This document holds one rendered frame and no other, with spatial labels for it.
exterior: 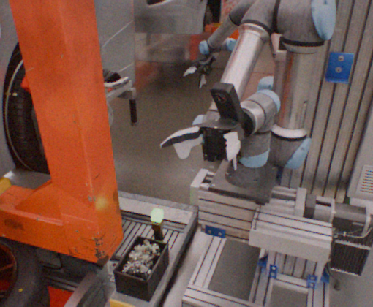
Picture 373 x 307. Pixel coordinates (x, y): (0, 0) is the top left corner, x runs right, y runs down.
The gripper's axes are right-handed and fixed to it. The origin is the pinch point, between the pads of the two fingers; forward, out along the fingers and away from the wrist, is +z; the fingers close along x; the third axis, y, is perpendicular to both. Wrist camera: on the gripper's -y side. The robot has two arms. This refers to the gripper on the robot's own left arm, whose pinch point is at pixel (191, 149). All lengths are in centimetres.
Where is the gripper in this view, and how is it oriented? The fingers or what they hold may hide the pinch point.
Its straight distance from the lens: 63.3
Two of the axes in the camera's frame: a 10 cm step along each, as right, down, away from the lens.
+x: -8.2, -1.7, 5.5
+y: 1.1, 8.9, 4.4
